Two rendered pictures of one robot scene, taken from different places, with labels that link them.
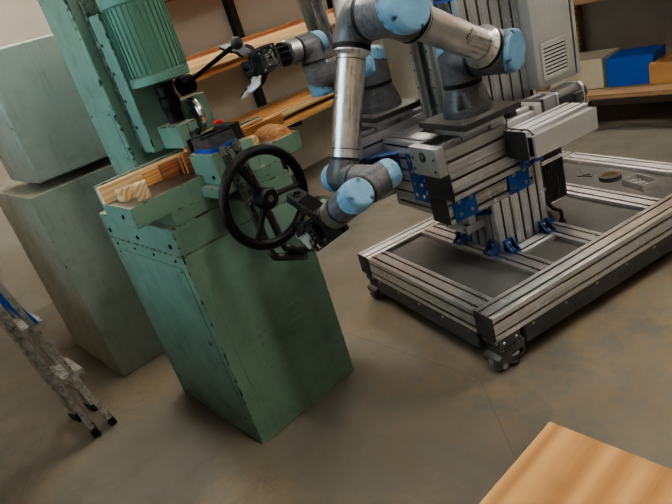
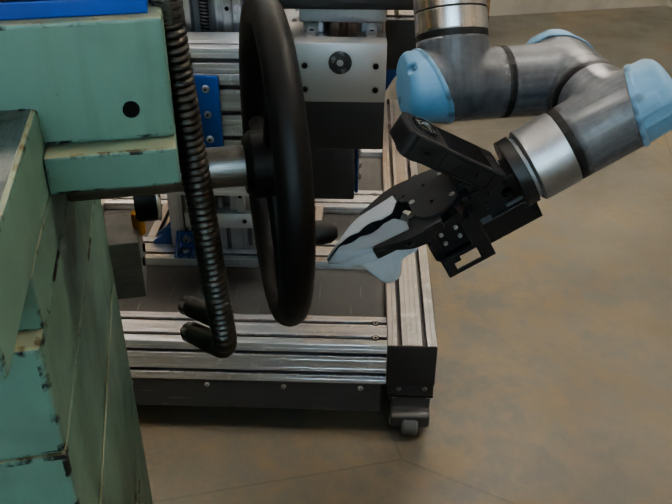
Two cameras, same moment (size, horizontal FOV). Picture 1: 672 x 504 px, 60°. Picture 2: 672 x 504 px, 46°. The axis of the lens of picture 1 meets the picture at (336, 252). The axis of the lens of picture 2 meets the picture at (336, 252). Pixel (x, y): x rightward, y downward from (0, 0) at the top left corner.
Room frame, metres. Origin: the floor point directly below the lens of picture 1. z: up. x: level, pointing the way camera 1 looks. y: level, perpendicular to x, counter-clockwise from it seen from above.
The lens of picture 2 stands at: (1.23, 0.70, 1.10)
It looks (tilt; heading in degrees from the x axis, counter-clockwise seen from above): 31 degrees down; 294
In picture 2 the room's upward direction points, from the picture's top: straight up
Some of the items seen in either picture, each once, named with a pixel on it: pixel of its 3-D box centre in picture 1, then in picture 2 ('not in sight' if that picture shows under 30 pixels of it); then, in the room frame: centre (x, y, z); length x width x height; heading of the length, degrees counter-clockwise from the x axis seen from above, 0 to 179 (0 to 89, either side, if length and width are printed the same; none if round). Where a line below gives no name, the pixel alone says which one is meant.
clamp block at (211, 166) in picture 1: (225, 161); (79, 56); (1.66, 0.23, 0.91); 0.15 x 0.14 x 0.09; 126
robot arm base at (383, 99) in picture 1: (379, 94); not in sight; (2.21, -0.33, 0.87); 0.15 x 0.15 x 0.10
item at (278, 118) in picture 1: (218, 147); not in sight; (1.87, 0.26, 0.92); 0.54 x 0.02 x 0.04; 126
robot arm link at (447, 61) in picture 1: (459, 56); not in sight; (1.75, -0.52, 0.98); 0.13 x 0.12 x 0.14; 35
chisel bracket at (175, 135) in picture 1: (181, 136); not in sight; (1.83, 0.35, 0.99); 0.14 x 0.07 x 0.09; 36
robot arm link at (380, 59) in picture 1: (369, 64); not in sight; (2.21, -0.33, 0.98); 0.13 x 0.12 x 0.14; 74
